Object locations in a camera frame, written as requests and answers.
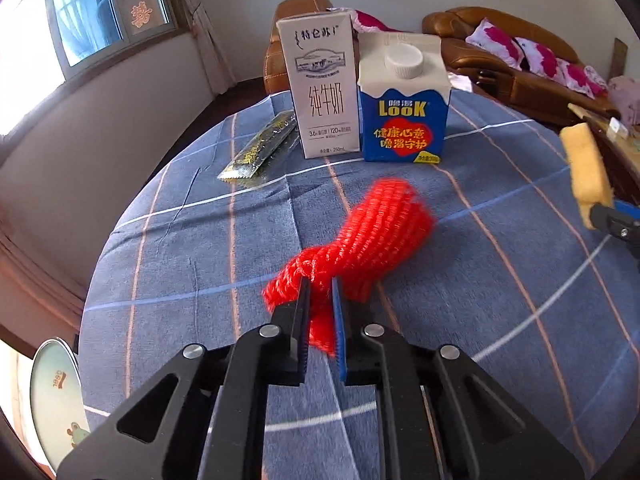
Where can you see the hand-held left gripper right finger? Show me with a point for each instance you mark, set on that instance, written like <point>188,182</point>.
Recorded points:
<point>340,330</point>

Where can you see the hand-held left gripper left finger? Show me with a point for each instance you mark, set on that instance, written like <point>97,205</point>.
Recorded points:
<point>300,340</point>

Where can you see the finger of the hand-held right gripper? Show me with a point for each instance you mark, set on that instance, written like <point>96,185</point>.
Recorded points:
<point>629,210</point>
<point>615,227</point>

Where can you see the yellow sponge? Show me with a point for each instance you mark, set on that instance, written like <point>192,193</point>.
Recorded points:
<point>585,165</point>

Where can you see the red foam net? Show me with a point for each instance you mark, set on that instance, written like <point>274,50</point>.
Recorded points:
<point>380,230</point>

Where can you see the dark wooden table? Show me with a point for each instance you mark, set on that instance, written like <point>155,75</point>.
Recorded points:
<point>625,160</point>

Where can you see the small yellow white box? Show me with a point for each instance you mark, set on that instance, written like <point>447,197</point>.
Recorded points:
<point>617,126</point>

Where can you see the pink cloth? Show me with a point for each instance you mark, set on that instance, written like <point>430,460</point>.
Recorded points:
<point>627,97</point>

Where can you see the blue plaid tablecloth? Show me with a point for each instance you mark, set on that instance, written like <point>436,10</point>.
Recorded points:
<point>200,260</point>

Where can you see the wooden board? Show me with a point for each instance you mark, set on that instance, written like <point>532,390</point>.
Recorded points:
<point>620,57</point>

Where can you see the white cloth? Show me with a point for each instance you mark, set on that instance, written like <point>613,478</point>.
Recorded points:
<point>460,82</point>

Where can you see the blue drink carton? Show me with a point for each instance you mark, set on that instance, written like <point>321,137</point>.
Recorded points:
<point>400,125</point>

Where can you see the white milk carton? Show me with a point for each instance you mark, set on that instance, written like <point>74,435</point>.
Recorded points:
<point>320,85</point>

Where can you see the orange leather chaise sofa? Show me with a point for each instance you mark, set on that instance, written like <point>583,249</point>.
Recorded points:
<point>280,60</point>

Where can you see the long pink curtain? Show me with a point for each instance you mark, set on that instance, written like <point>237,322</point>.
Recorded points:
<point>30,270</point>

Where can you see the large pink floral pillow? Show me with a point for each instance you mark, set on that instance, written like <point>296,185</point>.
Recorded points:
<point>367,20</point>

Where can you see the tied beige curtain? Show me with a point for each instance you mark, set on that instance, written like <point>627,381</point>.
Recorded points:
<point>205,35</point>

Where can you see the red window sticker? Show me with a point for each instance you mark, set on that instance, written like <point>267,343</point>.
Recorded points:
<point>142,14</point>

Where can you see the sliding glass window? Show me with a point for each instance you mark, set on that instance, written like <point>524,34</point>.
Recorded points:
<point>90,20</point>

